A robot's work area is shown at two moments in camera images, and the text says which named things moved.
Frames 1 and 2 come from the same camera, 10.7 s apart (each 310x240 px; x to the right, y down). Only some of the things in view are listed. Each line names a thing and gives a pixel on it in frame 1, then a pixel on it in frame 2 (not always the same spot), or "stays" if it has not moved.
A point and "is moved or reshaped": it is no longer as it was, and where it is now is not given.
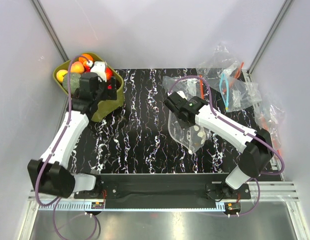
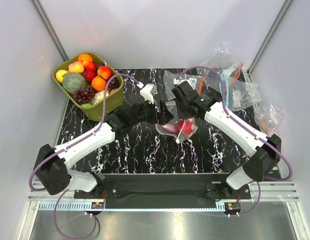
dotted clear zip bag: (191, 138) is moved or reshaped
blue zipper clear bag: (237, 94) stays
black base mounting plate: (165, 186) stays
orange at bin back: (84, 60) stays
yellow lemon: (59, 75) stays
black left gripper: (110, 94) -> (164, 117)
